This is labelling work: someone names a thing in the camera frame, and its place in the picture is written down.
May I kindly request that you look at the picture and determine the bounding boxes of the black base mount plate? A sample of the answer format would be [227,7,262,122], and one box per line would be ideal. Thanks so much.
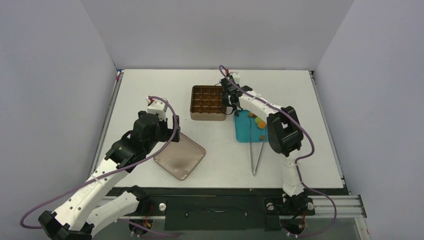
[105,187,350,232]

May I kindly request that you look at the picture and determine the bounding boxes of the metal tongs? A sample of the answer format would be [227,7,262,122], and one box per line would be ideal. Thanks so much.
[249,120,268,177]

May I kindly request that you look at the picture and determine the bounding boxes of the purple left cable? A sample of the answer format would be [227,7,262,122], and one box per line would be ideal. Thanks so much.
[19,96,181,229]

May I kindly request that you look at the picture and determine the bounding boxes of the purple cable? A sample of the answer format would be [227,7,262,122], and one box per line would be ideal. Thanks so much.
[19,96,181,229]
[218,64,338,238]

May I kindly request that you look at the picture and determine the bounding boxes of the teal plastic tray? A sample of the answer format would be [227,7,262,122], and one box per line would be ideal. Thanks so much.
[234,110,268,143]

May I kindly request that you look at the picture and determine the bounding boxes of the gold tin lid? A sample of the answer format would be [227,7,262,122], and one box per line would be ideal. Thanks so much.
[153,133,206,181]

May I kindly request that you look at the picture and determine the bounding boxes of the aluminium rail frame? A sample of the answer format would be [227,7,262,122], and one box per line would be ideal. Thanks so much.
[311,195,367,218]

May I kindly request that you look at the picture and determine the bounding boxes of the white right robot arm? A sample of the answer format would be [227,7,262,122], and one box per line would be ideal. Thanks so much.
[220,75,308,215]

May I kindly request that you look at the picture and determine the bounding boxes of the gold cookie tin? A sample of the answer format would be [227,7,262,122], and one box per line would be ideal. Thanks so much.
[189,85,227,121]

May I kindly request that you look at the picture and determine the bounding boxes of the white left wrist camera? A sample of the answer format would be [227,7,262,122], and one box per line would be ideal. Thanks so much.
[146,96,168,121]

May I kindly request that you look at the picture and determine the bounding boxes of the orange cookie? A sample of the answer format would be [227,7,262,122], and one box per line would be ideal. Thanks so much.
[257,120,267,129]

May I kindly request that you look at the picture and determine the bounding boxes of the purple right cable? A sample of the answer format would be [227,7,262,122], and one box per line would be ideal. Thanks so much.
[218,64,338,238]

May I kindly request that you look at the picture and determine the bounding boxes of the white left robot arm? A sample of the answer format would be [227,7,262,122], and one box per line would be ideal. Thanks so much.
[38,111,180,240]

